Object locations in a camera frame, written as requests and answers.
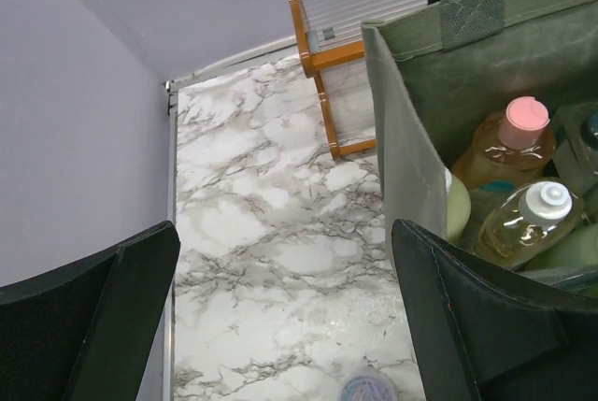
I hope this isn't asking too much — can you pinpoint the green lotion pump bottle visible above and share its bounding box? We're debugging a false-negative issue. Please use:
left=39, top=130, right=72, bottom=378
left=445, top=168, right=471, bottom=243

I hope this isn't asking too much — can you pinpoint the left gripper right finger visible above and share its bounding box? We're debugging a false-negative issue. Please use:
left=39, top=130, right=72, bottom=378
left=392, top=220, right=597, bottom=400

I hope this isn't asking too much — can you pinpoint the wooden shelf rack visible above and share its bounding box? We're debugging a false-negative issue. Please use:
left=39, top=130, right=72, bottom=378
left=289, top=0, right=429, bottom=159

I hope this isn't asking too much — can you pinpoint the green canvas bag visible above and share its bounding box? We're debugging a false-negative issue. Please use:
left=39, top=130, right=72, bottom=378
left=360, top=0, right=598, bottom=308

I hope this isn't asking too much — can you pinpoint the orange bottle pink cap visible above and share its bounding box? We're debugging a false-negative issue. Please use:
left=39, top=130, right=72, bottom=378
left=450, top=96, right=556, bottom=193

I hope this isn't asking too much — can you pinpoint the small blue cup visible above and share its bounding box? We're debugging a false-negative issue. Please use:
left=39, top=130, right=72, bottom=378
left=338, top=370, right=398, bottom=401

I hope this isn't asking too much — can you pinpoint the amber mouthwash bottle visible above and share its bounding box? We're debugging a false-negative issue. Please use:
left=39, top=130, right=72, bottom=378
left=471, top=178, right=584, bottom=270

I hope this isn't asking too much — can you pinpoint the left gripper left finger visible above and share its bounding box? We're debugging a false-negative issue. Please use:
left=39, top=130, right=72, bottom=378
left=1, top=221, right=180, bottom=400

